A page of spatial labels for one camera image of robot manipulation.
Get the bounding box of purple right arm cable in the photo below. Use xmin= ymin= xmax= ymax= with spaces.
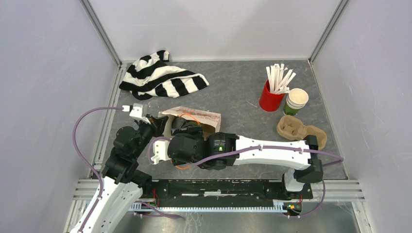
xmin=147 ymin=136 xmax=344 ymax=218

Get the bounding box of metal cable duct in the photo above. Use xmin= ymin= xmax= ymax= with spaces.
xmin=128 ymin=201 xmax=291 ymax=213

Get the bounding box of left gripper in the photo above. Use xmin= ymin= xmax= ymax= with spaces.
xmin=132 ymin=113 xmax=169 ymax=158

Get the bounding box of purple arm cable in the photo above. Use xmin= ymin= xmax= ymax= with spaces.
xmin=72 ymin=106 xmax=124 ymax=233
xmin=147 ymin=136 xmax=344 ymax=218

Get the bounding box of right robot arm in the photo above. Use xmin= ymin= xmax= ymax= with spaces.
xmin=165 ymin=132 xmax=324 ymax=198

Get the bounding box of black cup lid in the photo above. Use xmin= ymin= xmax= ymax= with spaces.
xmin=172 ymin=117 xmax=187 ymax=129

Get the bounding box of black white striped cloth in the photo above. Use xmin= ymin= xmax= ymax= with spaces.
xmin=119 ymin=50 xmax=209 ymax=100

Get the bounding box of paper takeout bag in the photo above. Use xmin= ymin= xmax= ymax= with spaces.
xmin=157 ymin=106 xmax=222 ymax=170

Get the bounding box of red straw holder cup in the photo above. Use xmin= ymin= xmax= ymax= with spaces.
xmin=259 ymin=81 xmax=285 ymax=112

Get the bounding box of stack of paper cups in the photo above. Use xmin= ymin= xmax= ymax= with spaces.
xmin=283 ymin=88 xmax=309 ymax=116

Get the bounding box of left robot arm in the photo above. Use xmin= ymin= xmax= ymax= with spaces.
xmin=71 ymin=116 xmax=168 ymax=233

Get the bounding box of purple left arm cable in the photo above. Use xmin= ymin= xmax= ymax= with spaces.
xmin=72 ymin=106 xmax=124 ymax=233

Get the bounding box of white wrapped straws bundle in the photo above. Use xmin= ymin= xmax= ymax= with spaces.
xmin=266 ymin=63 xmax=296 ymax=95

